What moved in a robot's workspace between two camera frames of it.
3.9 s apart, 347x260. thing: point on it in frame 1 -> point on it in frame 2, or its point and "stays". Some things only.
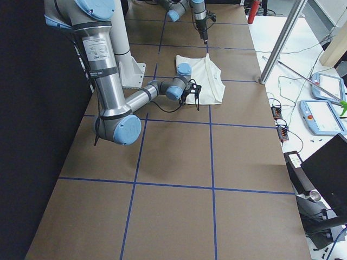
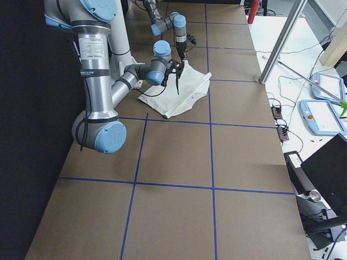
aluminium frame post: [282, 41] stays
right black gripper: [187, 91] -> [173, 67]
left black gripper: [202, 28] -> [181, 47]
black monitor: [326, 168] stays
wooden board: [336, 49] stays
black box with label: [299, 181] stays
